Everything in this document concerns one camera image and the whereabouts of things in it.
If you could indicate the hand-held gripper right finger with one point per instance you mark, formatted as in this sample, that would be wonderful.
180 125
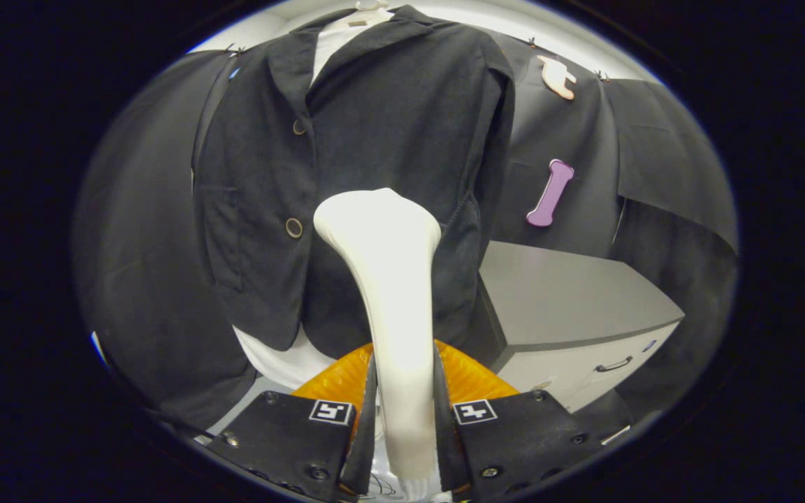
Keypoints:
444 447

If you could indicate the beige clothes hanger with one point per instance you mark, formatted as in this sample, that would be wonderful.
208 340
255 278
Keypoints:
367 17

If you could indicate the black backdrop cloth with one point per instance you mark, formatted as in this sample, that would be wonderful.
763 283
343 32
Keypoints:
137 244

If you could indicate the black blazer jacket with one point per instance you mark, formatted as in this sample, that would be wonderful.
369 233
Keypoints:
388 126

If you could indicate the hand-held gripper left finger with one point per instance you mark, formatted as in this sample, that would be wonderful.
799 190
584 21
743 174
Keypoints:
364 447

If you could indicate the grey cabinet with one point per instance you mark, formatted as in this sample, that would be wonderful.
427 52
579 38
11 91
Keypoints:
570 293

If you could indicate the white shirt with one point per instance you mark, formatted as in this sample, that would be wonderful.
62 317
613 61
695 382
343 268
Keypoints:
284 363

